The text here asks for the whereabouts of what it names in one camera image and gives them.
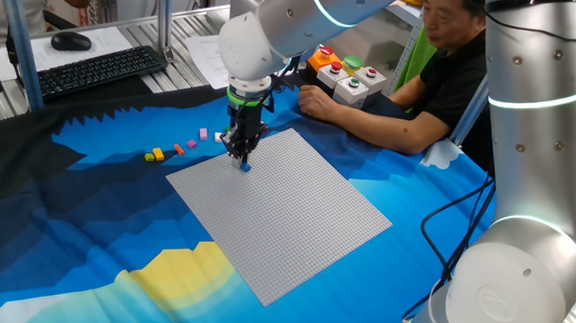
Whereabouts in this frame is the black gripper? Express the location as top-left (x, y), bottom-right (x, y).
top-left (216, 101), bottom-right (272, 169)

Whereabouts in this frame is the grey Lego baseplate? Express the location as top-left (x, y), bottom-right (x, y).
top-left (162, 120), bottom-right (399, 314)

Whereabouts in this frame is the person's left forearm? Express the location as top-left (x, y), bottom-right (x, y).
top-left (334, 96), bottom-right (452, 160)

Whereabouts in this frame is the person's left hand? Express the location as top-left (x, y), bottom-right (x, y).
top-left (296, 82), bottom-right (347, 127)

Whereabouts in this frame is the grey box with red button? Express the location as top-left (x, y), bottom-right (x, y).
top-left (352, 63), bottom-right (389, 97)
top-left (315, 60), bottom-right (351, 94)

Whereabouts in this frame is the orange box with red button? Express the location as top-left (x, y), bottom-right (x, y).
top-left (305, 44), bottom-right (344, 76)

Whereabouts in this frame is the grey box with green button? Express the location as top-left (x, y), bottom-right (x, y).
top-left (330, 74), bottom-right (372, 112)

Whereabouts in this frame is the yellow box with green button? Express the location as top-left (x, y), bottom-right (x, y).
top-left (341, 54), bottom-right (366, 77)

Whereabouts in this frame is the black computer keyboard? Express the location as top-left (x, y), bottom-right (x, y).
top-left (13, 43), bottom-right (172, 104)

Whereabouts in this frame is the blue mountain print tablecloth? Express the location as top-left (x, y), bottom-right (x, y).
top-left (0, 66), bottom-right (504, 323)

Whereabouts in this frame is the white paper under mouse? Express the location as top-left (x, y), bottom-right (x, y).
top-left (0, 24), bottom-right (136, 76)

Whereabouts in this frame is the green chair backrest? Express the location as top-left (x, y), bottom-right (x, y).
top-left (389, 21), bottom-right (440, 94)

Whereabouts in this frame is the black computer mouse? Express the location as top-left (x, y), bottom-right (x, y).
top-left (49, 28), bottom-right (94, 54)

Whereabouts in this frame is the person in black shirt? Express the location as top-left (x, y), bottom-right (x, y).
top-left (382, 0), bottom-right (498, 181)

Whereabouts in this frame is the person in white shirt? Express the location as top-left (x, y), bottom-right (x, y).
top-left (0, 0), bottom-right (99, 40)

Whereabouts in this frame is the green adapter ring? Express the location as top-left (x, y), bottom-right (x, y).
top-left (225, 85), bottom-right (266, 110)

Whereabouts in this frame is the silver aluminium frame post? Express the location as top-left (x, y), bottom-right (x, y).
top-left (154, 0), bottom-right (178, 64)

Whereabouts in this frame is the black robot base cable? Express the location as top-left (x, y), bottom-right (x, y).
top-left (391, 173), bottom-right (504, 321)

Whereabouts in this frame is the blue aluminium frame post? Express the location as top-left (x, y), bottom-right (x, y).
top-left (2, 0), bottom-right (45, 113)

